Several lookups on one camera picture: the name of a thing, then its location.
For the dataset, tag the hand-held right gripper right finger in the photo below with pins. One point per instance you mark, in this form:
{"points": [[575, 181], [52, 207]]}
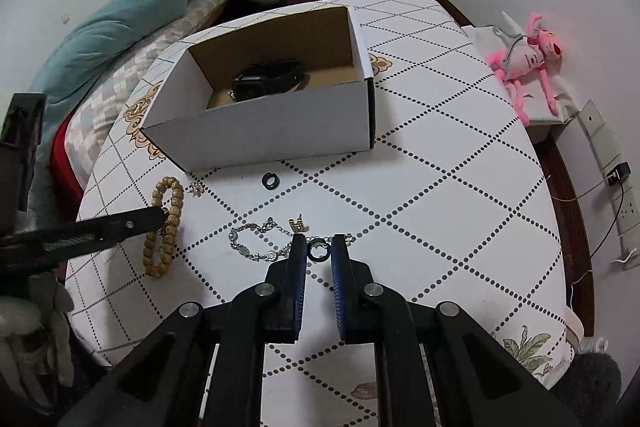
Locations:
{"points": [[339, 272]]}

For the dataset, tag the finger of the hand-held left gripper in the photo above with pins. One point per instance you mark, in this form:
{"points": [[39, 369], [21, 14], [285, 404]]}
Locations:
{"points": [[125, 227]]}

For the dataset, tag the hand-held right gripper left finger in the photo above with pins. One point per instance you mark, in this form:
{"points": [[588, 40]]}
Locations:
{"points": [[301, 267]]}

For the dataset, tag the white cardboard box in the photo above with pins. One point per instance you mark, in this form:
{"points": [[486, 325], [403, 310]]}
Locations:
{"points": [[275, 132]]}

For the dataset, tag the person's left hand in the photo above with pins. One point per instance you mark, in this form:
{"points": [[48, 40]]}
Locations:
{"points": [[30, 322]]}

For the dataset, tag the gold charm earring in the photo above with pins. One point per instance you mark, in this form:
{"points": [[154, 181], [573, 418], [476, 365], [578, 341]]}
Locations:
{"points": [[298, 225]]}

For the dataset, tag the red cloth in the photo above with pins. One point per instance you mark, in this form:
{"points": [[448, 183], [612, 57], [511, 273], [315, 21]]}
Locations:
{"points": [[62, 157]]}

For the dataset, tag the small gold earring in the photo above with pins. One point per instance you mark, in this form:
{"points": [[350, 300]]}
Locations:
{"points": [[196, 190]]}

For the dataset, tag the white dotted diamond tablecloth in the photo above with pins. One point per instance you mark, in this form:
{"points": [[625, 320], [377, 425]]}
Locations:
{"points": [[425, 207]]}

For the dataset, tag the patterned bed mattress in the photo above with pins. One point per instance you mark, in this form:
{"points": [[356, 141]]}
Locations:
{"points": [[115, 82]]}

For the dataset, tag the black wrist watch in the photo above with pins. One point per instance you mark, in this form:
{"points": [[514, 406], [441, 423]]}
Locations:
{"points": [[265, 79]]}

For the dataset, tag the teal quilted blanket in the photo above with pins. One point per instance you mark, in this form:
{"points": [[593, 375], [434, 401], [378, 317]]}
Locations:
{"points": [[150, 7]]}

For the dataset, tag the grey furry cushion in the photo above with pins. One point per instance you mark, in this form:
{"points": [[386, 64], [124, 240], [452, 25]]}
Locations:
{"points": [[590, 382]]}

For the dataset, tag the pink plush toy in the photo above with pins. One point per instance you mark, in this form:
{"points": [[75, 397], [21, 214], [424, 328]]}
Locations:
{"points": [[525, 57]]}

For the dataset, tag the white power strip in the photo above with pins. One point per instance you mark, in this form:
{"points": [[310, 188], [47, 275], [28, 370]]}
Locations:
{"points": [[605, 147]]}

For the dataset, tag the black charger plug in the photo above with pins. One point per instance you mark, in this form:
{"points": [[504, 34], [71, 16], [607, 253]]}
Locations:
{"points": [[617, 172]]}

